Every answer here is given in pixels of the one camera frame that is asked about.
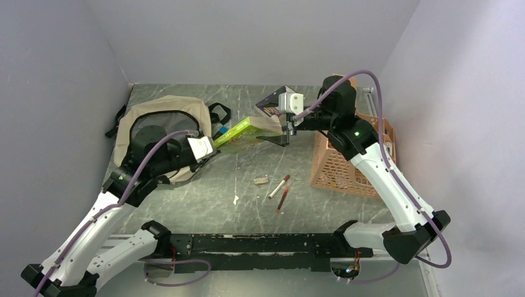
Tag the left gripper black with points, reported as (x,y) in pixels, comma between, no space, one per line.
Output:
(194,164)

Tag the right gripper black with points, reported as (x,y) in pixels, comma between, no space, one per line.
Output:
(282,139)

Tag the beige canvas backpack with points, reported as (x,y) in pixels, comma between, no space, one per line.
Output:
(138,128)

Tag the purple book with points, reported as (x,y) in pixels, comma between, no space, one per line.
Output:
(269,105)

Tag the green book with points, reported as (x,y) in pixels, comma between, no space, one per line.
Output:
(244,135)

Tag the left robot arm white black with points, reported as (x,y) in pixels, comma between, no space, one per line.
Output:
(78,267)

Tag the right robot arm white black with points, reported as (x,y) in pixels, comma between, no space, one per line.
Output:
(415,223)

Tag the blue black marker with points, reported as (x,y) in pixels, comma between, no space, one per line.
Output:
(223,130)

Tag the orange plastic file organizer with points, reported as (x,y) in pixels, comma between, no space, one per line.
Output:
(330,170)

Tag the white red marker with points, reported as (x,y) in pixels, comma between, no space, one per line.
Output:
(279,186)

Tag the red pen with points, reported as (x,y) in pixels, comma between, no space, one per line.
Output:
(284,195)

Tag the small beige eraser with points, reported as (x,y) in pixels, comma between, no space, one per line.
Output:
(261,180)

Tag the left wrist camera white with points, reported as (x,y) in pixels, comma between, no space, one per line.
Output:
(202,147)

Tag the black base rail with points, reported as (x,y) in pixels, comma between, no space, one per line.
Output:
(313,251)

